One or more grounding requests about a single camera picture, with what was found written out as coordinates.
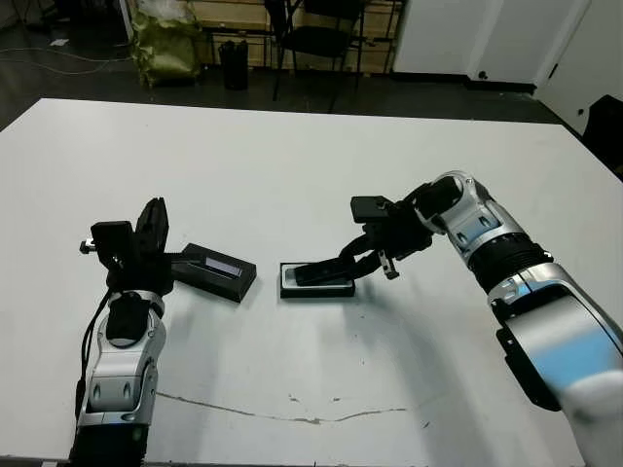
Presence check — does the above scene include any black folded chair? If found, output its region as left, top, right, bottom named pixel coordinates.
left=265, top=0, right=306, bottom=102

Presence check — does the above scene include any black mesh office chair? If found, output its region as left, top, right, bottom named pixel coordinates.
left=279, top=0, right=372, bottom=114

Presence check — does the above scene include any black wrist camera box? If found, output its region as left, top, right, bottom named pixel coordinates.
left=349, top=195, right=396, bottom=225
left=91, top=220, right=134, bottom=263

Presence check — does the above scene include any black phone-like camera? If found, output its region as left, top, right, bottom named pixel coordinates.
left=290, top=260, right=352, bottom=288

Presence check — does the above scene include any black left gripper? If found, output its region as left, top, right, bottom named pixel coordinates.
left=77, top=197, right=196, bottom=297

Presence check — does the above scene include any green sack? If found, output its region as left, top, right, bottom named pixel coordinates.
left=130, top=8, right=203, bottom=90

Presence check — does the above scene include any black box base white lining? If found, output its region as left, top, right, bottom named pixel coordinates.
left=278, top=261, right=356, bottom=300

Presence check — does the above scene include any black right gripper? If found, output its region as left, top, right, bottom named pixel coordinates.
left=339, top=198, right=432, bottom=283

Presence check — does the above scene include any thin pale floor cable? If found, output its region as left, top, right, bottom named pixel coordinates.
left=0, top=44, right=137, bottom=77

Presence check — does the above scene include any white door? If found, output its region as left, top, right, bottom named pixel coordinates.
left=536, top=0, right=623, bottom=137

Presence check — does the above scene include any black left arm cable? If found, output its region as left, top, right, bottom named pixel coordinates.
left=75, top=290, right=112, bottom=422

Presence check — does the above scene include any black waste bin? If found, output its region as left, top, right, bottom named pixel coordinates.
left=218, top=41, right=251, bottom=91

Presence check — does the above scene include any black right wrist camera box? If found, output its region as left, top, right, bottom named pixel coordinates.
left=349, top=195, right=396, bottom=225

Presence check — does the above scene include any black box lid silver stripe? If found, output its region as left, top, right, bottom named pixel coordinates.
left=169, top=242, right=259, bottom=305

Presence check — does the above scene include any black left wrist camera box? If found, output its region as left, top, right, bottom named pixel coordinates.
left=91, top=220, right=134, bottom=263

